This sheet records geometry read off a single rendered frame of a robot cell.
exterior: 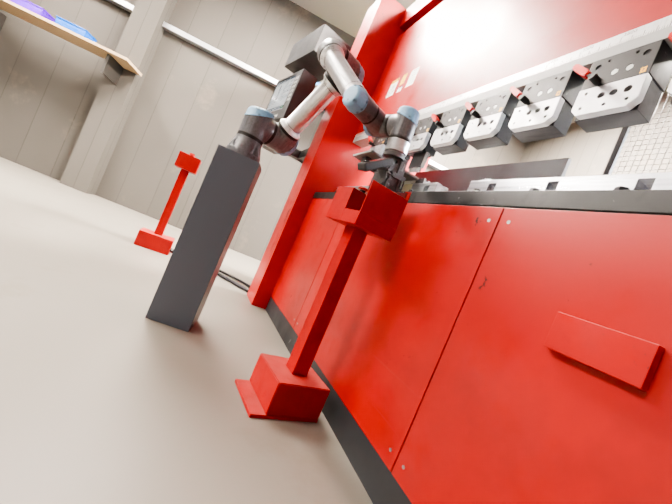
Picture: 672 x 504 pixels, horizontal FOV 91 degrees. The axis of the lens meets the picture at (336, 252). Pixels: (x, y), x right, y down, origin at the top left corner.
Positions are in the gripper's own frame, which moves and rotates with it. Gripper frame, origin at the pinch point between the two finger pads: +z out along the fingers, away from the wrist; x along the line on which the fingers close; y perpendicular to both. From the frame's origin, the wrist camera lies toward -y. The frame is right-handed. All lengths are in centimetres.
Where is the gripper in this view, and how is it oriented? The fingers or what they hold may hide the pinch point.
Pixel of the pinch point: (369, 209)
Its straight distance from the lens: 111.2
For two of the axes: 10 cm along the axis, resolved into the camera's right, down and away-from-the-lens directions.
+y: 8.1, 2.6, 5.2
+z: -3.3, 9.4, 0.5
